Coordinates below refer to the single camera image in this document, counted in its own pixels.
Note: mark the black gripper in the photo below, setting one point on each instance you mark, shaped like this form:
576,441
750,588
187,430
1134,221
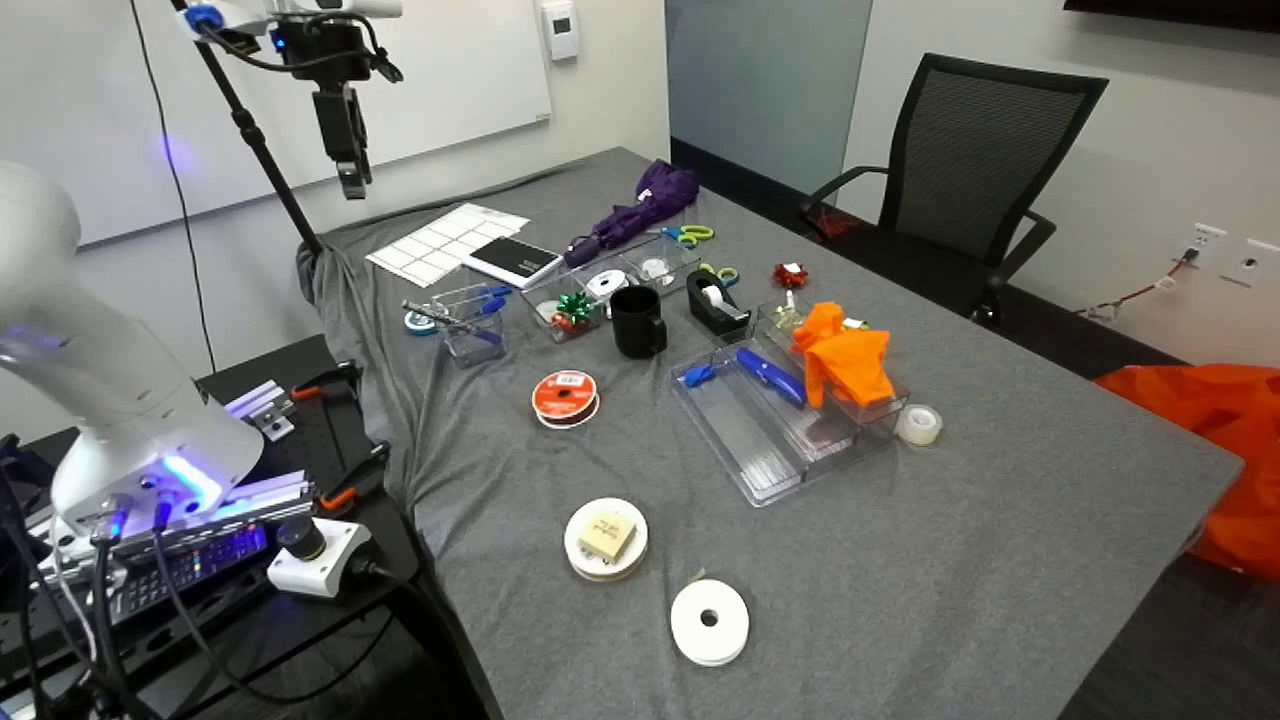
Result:
337,108

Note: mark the black cup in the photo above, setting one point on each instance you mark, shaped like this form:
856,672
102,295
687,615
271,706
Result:
638,320

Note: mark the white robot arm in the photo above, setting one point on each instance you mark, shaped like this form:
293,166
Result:
92,385

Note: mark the white book with dark cover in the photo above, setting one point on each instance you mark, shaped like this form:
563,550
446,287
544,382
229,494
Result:
512,256

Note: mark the black tripod pole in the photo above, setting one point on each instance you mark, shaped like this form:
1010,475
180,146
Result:
254,135

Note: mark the white grid paper sheet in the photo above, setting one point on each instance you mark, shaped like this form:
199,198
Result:
442,242

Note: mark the white whiteboard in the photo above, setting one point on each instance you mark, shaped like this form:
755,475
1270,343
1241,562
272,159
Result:
452,64

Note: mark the teal tape roll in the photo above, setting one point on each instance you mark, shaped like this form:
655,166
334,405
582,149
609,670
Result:
423,319

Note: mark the clear plastic box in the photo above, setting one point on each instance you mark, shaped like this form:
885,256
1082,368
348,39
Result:
469,329

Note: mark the clear container with bows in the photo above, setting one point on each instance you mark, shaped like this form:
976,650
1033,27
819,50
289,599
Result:
551,296

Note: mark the silver metal clamp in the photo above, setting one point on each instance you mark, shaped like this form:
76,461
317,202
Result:
261,405

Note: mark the white ribbon roll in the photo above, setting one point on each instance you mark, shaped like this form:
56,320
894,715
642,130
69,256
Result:
604,282

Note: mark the purple toy drill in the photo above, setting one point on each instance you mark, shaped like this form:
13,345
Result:
642,204

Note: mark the orange ribbon spool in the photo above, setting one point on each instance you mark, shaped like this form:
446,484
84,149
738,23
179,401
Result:
567,399

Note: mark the small clear tape roll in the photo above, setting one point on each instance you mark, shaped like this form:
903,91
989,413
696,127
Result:
655,268

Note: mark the green scissors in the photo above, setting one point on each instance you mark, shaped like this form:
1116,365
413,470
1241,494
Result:
688,232

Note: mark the black tape dispenser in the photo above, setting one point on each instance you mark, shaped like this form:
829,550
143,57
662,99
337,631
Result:
721,304

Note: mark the grey electronics box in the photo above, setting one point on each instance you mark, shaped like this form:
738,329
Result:
201,532

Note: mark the small blue marker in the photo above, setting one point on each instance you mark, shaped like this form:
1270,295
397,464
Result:
696,374

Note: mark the white dish with tan block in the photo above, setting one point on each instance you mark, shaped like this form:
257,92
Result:
604,537

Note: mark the red gift bow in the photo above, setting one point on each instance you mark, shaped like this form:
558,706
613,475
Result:
789,274

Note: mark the small yellow green bow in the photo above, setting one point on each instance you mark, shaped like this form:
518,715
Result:
785,319

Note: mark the large blue marker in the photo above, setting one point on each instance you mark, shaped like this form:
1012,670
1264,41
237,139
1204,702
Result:
768,374

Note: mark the long clear plastic tray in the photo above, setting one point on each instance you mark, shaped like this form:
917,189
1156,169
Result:
740,435

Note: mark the orange toy object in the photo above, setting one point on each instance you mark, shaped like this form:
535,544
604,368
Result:
842,359

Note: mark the large white tape roll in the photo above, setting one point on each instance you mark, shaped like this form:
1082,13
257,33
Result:
687,626

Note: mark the black office chair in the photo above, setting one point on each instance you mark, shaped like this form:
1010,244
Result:
961,175

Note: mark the white ball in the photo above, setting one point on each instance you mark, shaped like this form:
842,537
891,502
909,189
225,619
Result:
917,424

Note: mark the grey tablecloth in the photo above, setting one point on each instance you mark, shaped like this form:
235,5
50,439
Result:
933,562

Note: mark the orange fabric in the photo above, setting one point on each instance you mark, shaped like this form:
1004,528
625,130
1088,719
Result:
1222,441

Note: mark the white wall thermostat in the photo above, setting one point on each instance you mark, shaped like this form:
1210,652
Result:
563,27

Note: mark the black wall screen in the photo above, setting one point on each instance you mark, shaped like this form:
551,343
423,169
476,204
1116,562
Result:
1174,8

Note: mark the white wall outlet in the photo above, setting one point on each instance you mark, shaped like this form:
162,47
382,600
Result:
1210,239

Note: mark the white wall plate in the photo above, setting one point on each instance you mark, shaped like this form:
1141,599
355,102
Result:
1248,262

